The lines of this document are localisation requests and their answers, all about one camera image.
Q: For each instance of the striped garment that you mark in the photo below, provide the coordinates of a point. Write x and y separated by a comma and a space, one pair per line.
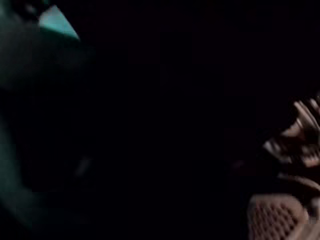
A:
300, 135

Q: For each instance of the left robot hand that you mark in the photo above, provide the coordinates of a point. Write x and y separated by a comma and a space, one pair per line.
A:
160, 75

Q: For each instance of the beige perforated laundry basket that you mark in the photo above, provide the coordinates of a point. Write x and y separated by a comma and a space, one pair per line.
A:
275, 217

